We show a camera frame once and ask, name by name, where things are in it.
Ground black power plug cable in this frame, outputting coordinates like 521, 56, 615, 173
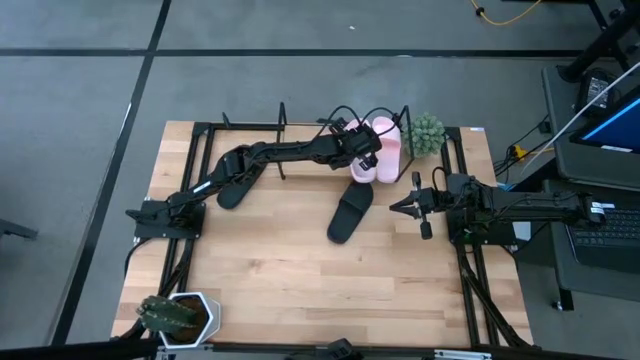
493, 114, 554, 179

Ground black laptop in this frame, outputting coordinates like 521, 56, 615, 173
567, 202, 640, 274

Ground yellow cable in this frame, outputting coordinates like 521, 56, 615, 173
469, 0, 544, 27

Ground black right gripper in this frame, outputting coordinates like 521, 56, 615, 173
388, 172, 451, 241

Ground cactus in white hexagonal pot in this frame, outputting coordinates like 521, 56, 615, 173
137, 291, 222, 350

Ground white cable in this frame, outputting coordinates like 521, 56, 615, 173
524, 59, 640, 171

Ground silver aluminium bracket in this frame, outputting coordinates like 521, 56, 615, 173
433, 349, 494, 360

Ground black power adapter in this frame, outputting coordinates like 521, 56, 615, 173
574, 68, 621, 115

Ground black desk frame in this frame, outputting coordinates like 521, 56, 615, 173
558, 0, 640, 84

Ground black slide sandal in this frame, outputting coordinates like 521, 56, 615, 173
327, 179, 375, 246
216, 158, 270, 211

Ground round green succulent in pot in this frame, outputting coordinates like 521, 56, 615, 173
403, 112, 447, 159

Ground black metal table frame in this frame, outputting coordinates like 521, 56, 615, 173
0, 118, 626, 360

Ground monitor with blue screen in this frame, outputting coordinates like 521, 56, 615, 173
569, 84, 640, 154

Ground grey chair base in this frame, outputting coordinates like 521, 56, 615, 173
0, 217, 39, 241

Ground pink slide sandal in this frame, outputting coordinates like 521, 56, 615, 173
372, 115, 403, 185
348, 118, 380, 184

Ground wooden shelf with black frame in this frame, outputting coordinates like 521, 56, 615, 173
272, 102, 414, 184

